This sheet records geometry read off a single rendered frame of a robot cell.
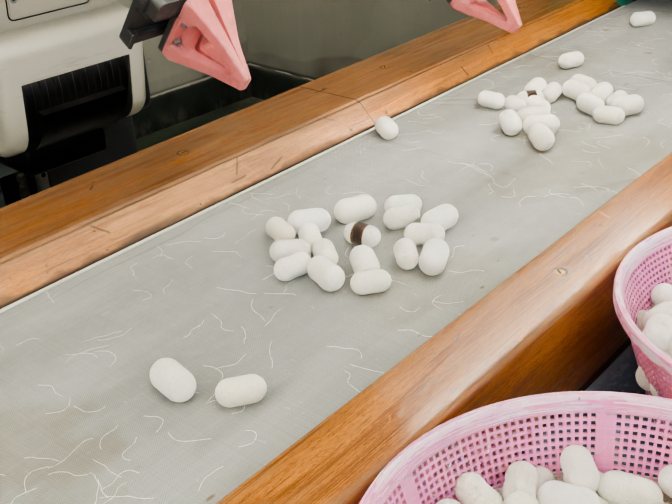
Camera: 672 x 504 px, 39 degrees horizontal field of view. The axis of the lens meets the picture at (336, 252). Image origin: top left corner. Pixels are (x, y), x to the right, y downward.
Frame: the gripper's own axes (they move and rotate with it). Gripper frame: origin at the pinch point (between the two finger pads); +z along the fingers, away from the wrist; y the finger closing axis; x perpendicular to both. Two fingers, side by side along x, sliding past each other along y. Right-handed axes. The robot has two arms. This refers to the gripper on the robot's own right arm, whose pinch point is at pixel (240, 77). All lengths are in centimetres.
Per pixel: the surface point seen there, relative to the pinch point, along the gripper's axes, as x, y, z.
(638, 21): 7, 70, 10
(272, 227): 4.0, -4.2, 11.6
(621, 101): -2.5, 37.4, 19.8
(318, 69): 151, 171, -71
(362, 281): -3.3, -6.7, 20.6
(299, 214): 3.1, -1.9, 12.0
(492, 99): 5.7, 32.1, 10.5
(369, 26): 122, 170, -64
